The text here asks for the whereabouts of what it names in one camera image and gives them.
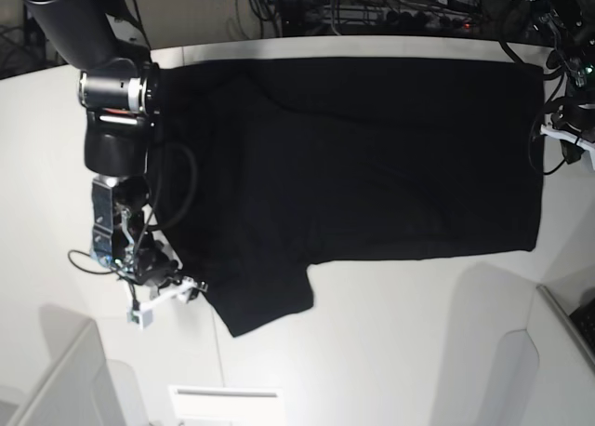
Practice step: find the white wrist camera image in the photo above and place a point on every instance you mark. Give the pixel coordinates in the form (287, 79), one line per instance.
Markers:
(140, 318)
(587, 161)

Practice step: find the white panel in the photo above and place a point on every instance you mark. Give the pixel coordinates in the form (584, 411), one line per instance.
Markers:
(79, 385)
(543, 374)

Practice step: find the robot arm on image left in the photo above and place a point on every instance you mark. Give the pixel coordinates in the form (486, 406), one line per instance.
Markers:
(119, 88)

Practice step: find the black T-shirt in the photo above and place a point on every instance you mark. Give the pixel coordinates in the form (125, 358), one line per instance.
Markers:
(306, 161)

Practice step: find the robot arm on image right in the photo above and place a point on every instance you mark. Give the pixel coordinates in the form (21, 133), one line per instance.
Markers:
(569, 26)

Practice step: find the white panel lower right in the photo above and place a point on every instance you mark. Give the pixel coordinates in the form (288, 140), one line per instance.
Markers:
(543, 374)

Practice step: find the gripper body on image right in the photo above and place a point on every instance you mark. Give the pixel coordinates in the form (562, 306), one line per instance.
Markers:
(572, 123)

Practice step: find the white panel lower left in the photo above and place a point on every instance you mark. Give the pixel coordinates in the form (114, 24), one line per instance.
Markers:
(79, 385)

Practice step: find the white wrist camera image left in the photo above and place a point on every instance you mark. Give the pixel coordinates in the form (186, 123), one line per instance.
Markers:
(140, 318)

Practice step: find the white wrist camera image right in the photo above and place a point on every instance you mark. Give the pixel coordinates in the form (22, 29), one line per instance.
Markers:
(587, 161)

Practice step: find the black keyboard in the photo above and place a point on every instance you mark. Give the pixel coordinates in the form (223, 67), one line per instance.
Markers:
(583, 319)

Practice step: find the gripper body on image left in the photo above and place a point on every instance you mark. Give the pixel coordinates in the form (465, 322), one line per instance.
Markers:
(151, 267)

